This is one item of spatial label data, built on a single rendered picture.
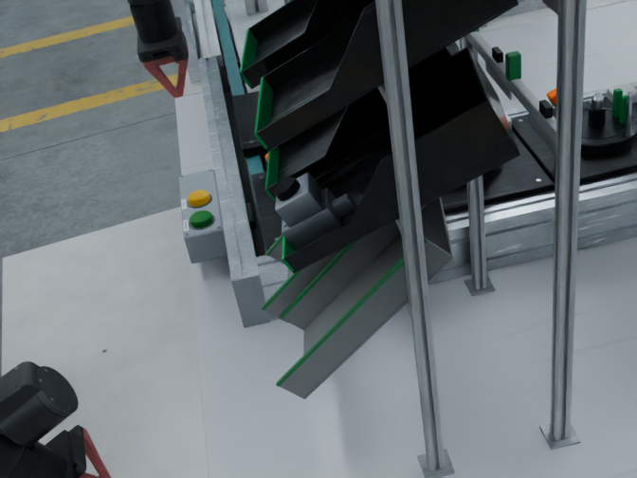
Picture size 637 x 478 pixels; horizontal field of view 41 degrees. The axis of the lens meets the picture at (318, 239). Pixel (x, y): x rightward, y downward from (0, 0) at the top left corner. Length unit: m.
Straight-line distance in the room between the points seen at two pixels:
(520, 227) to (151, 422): 0.66
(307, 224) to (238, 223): 0.52
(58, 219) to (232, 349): 2.25
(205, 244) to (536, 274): 0.56
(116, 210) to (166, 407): 2.22
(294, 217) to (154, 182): 2.66
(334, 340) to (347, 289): 0.12
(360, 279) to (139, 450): 0.41
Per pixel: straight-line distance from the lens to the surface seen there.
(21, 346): 1.54
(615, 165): 1.51
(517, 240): 1.43
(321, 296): 1.14
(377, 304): 0.99
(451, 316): 1.37
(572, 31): 0.84
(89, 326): 1.52
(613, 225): 1.50
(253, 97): 1.86
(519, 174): 1.48
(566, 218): 0.95
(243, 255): 1.41
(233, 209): 1.52
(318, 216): 0.96
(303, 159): 1.12
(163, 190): 3.53
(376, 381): 1.28
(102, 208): 3.53
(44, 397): 0.88
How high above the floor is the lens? 1.77
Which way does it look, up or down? 36 degrees down
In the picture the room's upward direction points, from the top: 10 degrees counter-clockwise
